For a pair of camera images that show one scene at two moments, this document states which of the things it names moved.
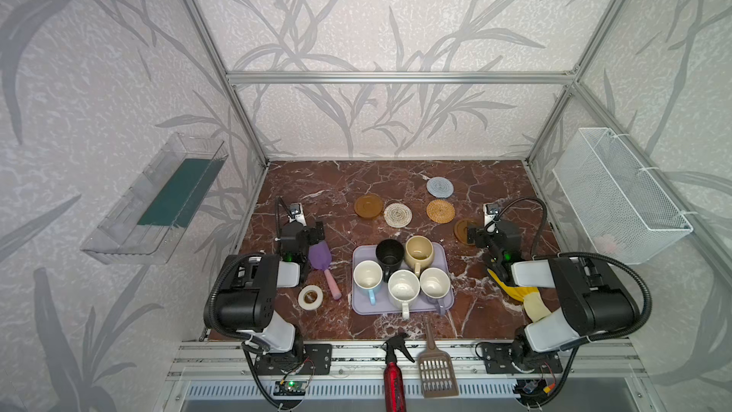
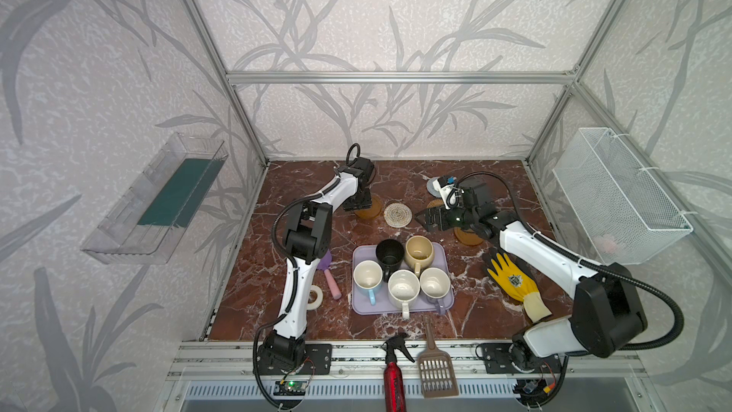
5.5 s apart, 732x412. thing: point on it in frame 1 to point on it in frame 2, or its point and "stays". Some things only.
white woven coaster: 397,215 stays
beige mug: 418,252 stays
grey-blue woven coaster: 440,187 stays
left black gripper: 309,235 to 355,202
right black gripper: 483,237 to 441,218
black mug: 389,254 stays
